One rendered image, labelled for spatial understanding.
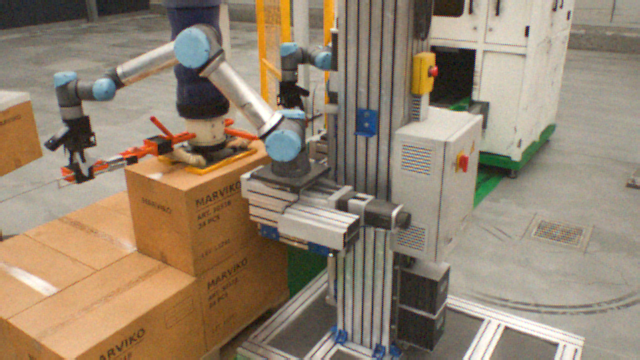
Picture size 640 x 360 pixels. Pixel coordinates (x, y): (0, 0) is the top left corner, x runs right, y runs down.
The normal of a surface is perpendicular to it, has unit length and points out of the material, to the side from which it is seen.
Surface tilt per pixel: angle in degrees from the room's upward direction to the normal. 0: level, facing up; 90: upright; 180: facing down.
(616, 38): 90
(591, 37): 90
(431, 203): 90
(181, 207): 90
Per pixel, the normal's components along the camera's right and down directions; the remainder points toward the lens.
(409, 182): -0.53, 0.34
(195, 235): 0.79, 0.23
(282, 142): 0.01, 0.49
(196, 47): -0.16, 0.30
